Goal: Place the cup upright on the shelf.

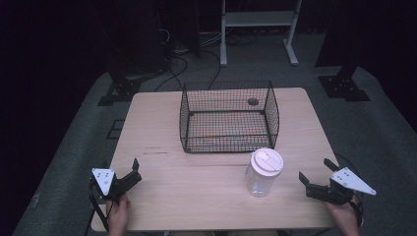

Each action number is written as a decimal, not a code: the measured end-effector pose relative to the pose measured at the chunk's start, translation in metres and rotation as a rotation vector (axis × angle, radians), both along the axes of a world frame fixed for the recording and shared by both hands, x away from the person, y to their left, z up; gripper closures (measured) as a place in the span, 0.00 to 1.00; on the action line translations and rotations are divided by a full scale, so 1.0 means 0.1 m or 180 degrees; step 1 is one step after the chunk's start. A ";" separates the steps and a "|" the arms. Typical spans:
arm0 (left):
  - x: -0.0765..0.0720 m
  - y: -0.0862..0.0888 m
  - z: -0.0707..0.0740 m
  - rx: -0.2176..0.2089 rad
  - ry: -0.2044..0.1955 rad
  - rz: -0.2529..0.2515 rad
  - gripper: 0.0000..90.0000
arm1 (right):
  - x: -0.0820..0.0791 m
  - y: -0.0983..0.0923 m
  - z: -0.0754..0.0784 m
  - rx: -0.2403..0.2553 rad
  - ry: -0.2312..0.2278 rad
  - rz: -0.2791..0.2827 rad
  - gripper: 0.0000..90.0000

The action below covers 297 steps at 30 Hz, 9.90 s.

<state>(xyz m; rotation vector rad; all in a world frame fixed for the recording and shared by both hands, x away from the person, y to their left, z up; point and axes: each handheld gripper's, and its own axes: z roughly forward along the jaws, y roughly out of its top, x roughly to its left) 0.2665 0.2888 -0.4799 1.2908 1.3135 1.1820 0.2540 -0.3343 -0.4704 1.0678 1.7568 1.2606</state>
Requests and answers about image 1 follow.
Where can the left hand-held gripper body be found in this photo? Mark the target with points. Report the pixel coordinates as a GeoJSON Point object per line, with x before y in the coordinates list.
{"type": "Point", "coordinates": [104, 180]}

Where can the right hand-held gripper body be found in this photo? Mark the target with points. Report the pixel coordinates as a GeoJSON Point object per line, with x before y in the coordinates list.
{"type": "Point", "coordinates": [347, 182]}

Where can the clear jar with white lid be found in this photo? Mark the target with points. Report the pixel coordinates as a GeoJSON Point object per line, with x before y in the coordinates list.
{"type": "Point", "coordinates": [264, 170]}

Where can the person's right hand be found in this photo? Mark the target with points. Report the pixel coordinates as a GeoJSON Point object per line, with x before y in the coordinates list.
{"type": "Point", "coordinates": [344, 218]}

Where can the person's left hand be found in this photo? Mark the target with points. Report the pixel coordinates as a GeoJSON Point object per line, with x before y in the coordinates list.
{"type": "Point", "coordinates": [117, 214]}

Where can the black stand base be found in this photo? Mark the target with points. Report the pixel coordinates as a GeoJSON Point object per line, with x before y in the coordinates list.
{"type": "Point", "coordinates": [343, 87]}
{"type": "Point", "coordinates": [121, 90]}

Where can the dark round object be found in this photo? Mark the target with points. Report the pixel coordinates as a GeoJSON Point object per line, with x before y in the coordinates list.
{"type": "Point", "coordinates": [252, 101]}

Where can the white metal stand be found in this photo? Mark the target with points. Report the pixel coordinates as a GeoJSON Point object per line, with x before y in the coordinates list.
{"type": "Point", "coordinates": [259, 19]}

